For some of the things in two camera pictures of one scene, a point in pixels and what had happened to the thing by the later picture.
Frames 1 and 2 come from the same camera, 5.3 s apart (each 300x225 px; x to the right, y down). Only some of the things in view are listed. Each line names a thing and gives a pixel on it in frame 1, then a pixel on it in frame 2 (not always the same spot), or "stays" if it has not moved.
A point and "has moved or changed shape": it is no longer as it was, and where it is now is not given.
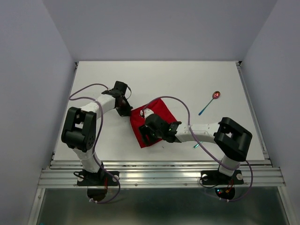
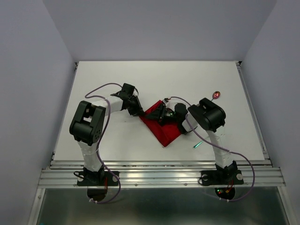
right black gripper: (145, 130) -> (158, 114)
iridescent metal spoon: (215, 95) stays
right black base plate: (216, 177) stays
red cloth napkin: (159, 108) has moved or changed shape
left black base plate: (101, 178) stays
